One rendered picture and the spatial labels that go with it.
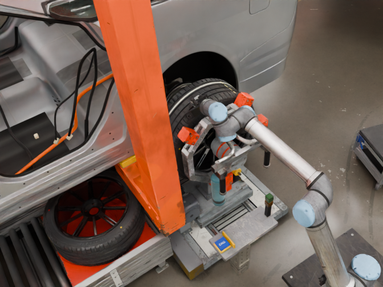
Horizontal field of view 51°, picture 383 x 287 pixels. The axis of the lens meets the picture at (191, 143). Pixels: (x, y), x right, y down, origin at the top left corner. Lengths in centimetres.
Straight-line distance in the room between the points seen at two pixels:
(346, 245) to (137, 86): 178
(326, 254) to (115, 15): 146
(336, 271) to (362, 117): 218
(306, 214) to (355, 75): 285
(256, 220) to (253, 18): 129
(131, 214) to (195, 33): 121
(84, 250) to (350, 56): 351
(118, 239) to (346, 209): 176
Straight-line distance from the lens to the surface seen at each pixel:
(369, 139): 343
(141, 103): 173
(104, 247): 265
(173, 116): 237
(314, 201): 197
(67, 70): 310
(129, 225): 266
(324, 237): 207
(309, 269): 271
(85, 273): 284
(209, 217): 301
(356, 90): 441
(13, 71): 370
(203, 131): 228
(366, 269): 242
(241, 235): 261
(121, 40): 154
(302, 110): 407
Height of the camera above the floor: 270
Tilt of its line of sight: 46 degrees down
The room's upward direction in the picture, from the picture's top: 7 degrees counter-clockwise
